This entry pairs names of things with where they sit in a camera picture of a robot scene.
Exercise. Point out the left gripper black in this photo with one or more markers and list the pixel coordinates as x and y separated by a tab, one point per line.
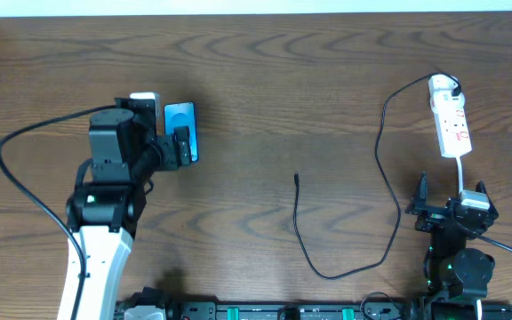
170	151

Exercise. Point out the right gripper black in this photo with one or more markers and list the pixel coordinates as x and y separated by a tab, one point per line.
441	213

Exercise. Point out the blue Galaxy smartphone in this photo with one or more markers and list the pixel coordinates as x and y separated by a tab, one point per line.
182	114

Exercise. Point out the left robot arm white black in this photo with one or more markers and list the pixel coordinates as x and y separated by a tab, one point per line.
129	143

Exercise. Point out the white USB charger adapter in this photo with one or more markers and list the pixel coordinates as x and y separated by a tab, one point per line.
445	93

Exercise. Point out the white power strip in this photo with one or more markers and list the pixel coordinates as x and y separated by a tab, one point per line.
451	128

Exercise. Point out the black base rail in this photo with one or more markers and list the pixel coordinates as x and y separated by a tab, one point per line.
151	303

